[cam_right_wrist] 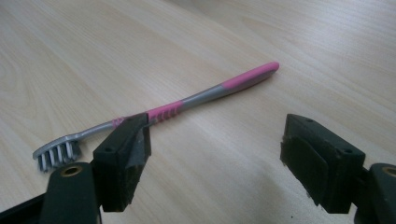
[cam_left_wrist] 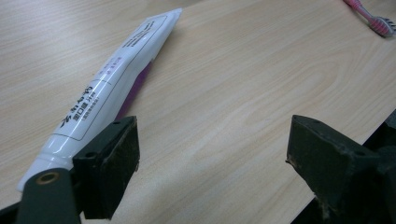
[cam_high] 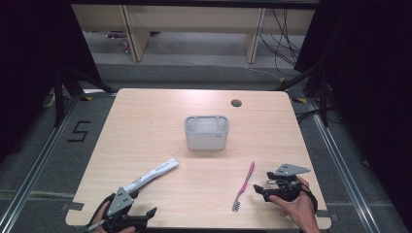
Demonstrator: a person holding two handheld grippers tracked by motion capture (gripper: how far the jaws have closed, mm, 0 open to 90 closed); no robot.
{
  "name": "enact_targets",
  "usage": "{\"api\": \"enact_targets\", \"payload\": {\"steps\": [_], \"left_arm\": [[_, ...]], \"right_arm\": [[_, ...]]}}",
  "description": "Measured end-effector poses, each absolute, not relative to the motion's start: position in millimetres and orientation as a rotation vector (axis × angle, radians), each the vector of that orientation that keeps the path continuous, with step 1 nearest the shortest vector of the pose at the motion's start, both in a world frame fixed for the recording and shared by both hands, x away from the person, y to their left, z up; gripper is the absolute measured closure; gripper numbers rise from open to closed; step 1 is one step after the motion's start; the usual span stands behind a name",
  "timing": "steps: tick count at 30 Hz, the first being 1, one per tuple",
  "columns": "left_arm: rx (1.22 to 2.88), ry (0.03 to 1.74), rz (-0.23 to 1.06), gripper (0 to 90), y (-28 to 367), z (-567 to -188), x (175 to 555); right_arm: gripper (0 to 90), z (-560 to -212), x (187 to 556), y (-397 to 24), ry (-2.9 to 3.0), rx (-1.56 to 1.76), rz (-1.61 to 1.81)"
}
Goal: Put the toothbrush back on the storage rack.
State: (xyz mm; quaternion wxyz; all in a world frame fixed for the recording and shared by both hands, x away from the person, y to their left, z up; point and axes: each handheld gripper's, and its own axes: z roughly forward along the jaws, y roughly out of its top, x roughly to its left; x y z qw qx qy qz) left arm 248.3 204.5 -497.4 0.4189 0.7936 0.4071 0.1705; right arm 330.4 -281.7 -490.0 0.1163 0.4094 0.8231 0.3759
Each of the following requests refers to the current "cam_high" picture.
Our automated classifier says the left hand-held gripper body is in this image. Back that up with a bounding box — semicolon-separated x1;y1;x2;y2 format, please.
103;186;144;233

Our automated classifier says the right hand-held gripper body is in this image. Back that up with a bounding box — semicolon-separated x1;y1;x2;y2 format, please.
263;163;311;203

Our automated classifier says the pink toothbrush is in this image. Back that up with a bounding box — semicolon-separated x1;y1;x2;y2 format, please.
231;161;256;213

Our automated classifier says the white toothpaste tube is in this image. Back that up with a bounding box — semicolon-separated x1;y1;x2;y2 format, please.
123;157;180;195

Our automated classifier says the white plastic holder box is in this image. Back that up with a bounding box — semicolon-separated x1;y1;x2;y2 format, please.
184;115;230;151

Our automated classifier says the person's right hand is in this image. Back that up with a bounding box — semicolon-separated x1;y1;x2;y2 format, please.
268;176;321;231

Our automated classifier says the person's left hand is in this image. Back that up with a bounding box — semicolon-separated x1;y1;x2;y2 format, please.
93;202;136;233

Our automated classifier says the grey tape strip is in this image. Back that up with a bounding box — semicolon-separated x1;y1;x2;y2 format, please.
60;201;86;212
315;209;340;223

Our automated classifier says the black metal stand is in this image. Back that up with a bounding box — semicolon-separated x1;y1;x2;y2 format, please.
274;62;330;128
52;64;117;128

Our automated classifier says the black curtain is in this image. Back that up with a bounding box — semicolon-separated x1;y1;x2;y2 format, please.
0;0;102;164
293;0;412;227

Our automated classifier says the light wooden desk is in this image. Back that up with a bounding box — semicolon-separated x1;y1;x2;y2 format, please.
71;4;130;33

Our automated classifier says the black metal beam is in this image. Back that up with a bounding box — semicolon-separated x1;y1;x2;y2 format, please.
70;0;321;10

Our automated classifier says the black wrist strap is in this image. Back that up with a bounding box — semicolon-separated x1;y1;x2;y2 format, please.
86;192;116;227
299;181;319;215

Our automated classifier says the grey cable plug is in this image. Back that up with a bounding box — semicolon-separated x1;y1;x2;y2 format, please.
85;219;107;233

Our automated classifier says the metal floor rail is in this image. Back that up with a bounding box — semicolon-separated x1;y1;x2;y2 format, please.
305;96;377;233
0;95;81;233

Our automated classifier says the black floor cable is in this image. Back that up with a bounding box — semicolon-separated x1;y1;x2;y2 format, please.
295;108;326;124

